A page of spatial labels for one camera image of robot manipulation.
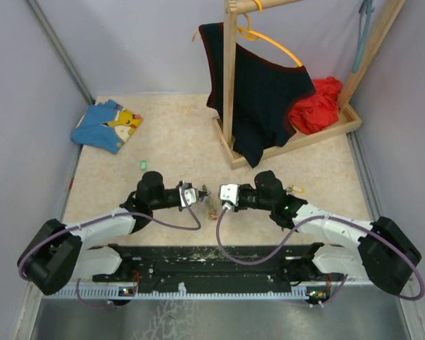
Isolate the large keyring with keys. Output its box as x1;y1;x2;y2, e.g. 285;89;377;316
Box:
202;184;218;221

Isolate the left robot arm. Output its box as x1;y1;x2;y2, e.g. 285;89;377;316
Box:
17;171;207;295

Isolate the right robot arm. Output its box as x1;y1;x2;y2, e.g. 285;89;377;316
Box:
219;171;421;295

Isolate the yellow tag key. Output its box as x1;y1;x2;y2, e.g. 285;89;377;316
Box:
285;185;305;194

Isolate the green tag key left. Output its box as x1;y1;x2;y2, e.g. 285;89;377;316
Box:
140;160;147;171

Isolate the blue pikachu shirt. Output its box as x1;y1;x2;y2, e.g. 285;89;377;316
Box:
70;99;143;154

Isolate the dark navy tank top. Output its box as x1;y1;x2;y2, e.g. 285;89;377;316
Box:
198;23;317;169

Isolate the red crumpled cloth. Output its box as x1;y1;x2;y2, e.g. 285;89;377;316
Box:
288;76;342;135

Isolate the yellow clothes hanger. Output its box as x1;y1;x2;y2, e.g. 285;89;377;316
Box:
192;0;303;67

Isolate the blue clothes hanger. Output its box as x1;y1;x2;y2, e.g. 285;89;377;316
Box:
351;0;373;74

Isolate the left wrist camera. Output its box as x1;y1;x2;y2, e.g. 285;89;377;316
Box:
178;181;200;208

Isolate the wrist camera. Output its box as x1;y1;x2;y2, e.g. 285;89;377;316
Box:
178;181;200;208
218;184;239;211

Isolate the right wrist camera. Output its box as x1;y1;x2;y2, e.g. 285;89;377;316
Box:
218;184;239;211

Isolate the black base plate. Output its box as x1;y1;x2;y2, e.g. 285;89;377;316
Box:
52;244;390;295

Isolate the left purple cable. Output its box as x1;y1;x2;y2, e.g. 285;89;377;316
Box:
18;183;203;310

